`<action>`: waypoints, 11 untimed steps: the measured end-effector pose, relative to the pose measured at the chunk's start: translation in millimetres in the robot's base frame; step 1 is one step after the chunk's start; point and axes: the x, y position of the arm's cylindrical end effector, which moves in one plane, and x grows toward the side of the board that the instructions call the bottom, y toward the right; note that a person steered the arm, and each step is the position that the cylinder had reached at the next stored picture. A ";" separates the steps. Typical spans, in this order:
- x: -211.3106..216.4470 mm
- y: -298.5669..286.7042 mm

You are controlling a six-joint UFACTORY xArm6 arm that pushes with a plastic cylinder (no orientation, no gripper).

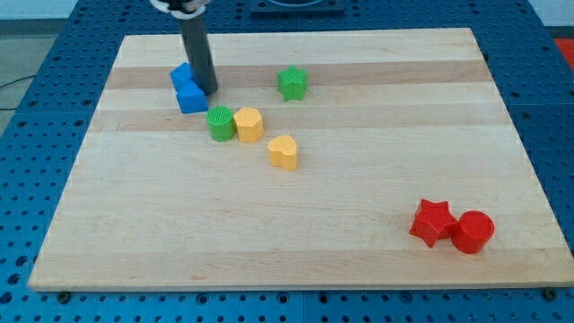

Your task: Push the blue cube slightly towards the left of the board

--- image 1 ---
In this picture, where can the blue cube block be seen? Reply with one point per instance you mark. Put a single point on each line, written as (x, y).
(181, 75)

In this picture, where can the green star block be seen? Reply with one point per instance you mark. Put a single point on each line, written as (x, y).
(293, 83)

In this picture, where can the green cylinder block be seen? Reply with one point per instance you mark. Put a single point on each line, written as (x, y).
(220, 123)

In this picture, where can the white ring collar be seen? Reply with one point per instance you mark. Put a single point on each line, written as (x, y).
(181, 9)

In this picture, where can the yellow hexagon block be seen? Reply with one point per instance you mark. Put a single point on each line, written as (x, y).
(249, 124)

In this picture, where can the red star block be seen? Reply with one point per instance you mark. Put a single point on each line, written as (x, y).
(433, 221)

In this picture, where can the blue triangular block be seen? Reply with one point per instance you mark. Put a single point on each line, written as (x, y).
(191, 99)

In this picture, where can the red cylinder block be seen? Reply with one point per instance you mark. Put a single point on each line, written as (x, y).
(474, 230)

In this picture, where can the yellow heart block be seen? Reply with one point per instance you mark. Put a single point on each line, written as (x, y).
(283, 152)

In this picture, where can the wooden board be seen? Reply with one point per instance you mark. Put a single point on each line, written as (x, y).
(389, 118)

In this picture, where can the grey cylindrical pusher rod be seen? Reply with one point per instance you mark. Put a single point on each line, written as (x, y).
(199, 56)

